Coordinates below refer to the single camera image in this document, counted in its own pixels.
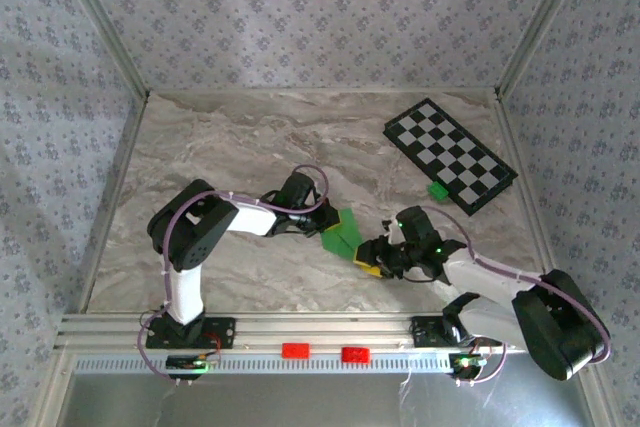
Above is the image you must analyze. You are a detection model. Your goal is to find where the aluminium table side rail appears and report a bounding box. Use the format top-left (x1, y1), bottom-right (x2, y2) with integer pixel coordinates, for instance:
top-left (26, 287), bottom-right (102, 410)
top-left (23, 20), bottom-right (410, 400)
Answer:
top-left (77, 91), bottom-right (151, 316)
top-left (492, 89), bottom-right (569, 313)

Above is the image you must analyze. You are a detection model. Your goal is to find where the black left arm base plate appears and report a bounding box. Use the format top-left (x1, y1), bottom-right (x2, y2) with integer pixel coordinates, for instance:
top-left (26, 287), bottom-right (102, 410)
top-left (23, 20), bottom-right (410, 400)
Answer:
top-left (144, 315), bottom-right (237, 351)

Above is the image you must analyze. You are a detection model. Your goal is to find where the aluminium front rail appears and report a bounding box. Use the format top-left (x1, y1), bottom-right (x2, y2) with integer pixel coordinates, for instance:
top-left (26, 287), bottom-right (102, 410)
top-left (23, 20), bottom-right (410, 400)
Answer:
top-left (53, 311), bottom-right (596, 351)

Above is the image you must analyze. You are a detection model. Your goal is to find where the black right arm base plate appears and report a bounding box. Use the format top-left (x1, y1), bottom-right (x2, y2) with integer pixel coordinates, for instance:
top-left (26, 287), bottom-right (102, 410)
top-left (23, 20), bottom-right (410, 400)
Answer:
top-left (410, 315), bottom-right (481, 348)

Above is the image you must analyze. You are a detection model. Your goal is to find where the grey sheet metal panel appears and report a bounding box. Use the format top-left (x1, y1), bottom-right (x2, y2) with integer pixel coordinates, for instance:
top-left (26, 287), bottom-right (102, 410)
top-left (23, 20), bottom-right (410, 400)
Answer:
top-left (64, 371), bottom-right (591, 427)

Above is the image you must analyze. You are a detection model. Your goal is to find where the grey slotted cable duct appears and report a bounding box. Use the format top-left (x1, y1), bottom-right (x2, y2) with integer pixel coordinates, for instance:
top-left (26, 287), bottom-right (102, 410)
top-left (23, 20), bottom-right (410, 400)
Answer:
top-left (72, 351), bottom-right (454, 377)

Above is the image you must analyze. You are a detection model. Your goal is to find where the aluminium corner post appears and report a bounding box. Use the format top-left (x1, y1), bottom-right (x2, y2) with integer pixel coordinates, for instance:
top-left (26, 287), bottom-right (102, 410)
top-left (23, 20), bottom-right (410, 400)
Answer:
top-left (494, 0), bottom-right (599, 101)
top-left (48, 0), bottom-right (152, 101)

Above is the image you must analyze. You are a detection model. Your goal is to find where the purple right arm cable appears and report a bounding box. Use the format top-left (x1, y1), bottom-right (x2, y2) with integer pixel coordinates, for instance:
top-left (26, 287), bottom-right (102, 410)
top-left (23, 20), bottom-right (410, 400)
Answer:
top-left (422, 205), bottom-right (613, 388)

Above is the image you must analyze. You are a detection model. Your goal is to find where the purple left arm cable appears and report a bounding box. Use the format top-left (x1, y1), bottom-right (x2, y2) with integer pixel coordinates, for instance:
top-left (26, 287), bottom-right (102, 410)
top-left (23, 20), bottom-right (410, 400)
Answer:
top-left (137, 164), bottom-right (330, 388)

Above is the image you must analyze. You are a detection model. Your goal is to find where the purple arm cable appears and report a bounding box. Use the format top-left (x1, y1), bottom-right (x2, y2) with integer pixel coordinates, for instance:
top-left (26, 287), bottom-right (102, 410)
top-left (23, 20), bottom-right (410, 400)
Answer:
top-left (137, 164), bottom-right (330, 388)
top-left (422, 205), bottom-right (613, 388)

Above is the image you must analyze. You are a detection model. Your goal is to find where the black white checkerboard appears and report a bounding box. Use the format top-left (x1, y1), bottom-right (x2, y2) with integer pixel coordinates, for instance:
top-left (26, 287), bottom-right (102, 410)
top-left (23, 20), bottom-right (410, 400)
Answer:
top-left (382, 97), bottom-right (520, 218)

